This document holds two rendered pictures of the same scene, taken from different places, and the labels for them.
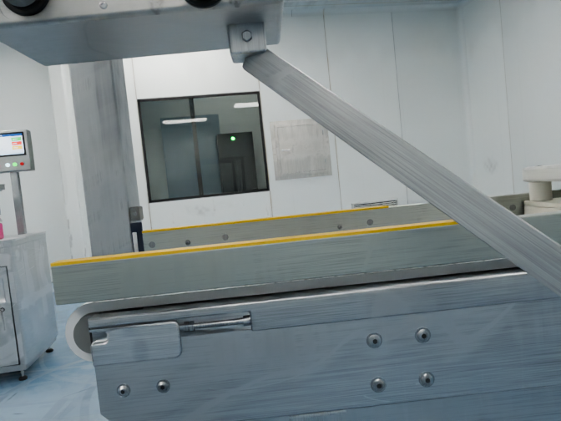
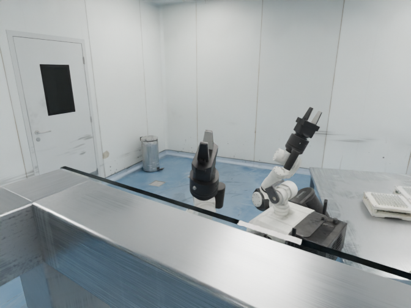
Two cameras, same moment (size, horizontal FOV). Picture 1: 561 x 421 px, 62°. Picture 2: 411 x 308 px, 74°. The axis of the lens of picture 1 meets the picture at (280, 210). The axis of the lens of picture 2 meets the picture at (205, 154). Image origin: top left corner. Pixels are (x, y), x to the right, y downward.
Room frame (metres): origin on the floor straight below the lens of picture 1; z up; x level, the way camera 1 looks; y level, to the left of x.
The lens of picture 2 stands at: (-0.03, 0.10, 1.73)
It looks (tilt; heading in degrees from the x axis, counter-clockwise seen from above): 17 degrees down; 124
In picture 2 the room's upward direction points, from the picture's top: straight up
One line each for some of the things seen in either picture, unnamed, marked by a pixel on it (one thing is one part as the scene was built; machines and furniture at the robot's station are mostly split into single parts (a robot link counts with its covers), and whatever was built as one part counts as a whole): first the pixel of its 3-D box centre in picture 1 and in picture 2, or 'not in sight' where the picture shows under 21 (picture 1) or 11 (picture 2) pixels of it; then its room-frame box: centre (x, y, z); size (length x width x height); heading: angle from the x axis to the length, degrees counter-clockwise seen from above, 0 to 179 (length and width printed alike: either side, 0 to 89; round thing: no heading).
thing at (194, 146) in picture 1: (204, 146); not in sight; (5.42, 0.79, 1.43); 1.38 x 0.01 x 1.16; 99
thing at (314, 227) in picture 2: not in sight; (292, 249); (-0.24, 1.02, 1.08); 0.34 x 0.30 x 0.36; 81
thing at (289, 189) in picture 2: not in sight; (282, 195); (-0.30, 1.04, 1.28); 0.10 x 0.07 x 0.09; 81
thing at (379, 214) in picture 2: not in sight; (386, 208); (0.08, 2.17, 0.83); 0.24 x 0.24 x 0.02; 18
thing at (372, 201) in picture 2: not in sight; (388, 201); (0.08, 2.17, 0.88); 0.25 x 0.24 x 0.02; 18
